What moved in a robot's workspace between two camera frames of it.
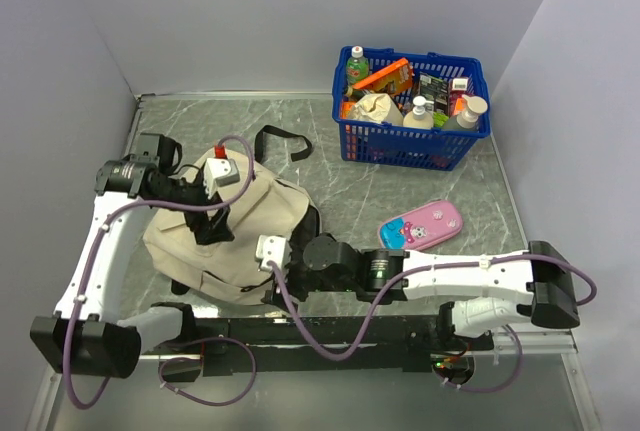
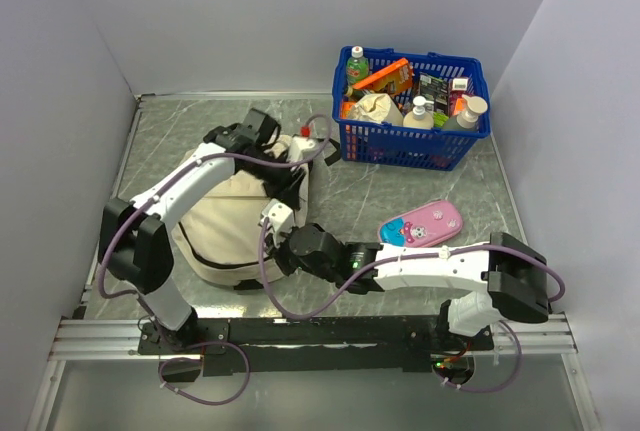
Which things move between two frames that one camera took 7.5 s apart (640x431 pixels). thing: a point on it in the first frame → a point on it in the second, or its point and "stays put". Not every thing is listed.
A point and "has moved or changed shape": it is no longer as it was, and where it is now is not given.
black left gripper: [209, 230] → [288, 189]
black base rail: [256, 344] stays put
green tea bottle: [357, 67] stays put
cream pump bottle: [419, 117] stays put
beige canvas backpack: [229, 272] has moved or changed shape
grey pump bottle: [475, 107] stays put
